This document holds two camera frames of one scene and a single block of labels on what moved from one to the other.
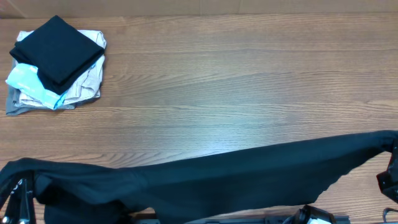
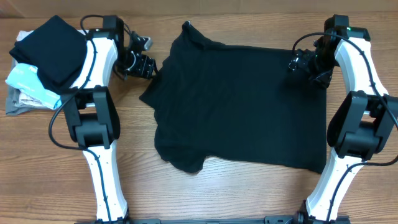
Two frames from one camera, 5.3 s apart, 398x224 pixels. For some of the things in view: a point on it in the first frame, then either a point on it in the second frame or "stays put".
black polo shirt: (288, 173) -> (212, 99)
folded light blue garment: (25, 77) stays put
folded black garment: (59, 51) stays put
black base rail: (319, 220) stays put
